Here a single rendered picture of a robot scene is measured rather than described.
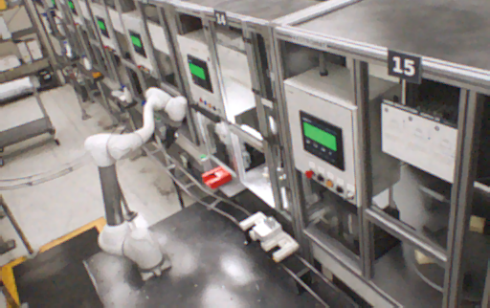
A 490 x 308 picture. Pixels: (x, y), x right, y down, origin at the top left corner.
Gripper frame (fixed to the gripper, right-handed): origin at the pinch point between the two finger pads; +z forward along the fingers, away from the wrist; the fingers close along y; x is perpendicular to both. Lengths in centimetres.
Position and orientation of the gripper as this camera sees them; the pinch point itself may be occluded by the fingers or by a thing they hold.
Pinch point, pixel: (167, 144)
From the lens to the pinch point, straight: 312.4
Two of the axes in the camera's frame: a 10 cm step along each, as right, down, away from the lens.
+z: -3.2, 7.1, 6.3
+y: -6.7, -6.4, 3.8
